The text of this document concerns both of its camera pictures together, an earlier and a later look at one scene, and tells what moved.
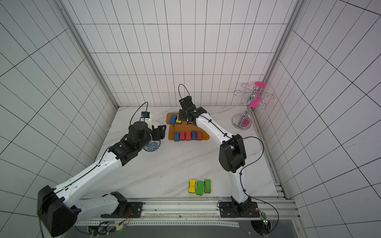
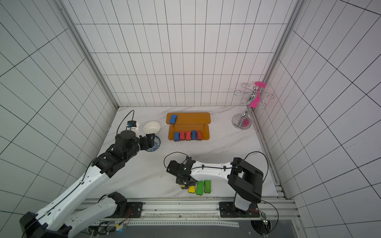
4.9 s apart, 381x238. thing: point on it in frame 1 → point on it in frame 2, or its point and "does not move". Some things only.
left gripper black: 158,133 → 150,142
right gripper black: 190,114 → 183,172
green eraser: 200,187 does not move
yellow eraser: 192,186 does not move
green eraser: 207,186 does not move
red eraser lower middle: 188,136 does not move
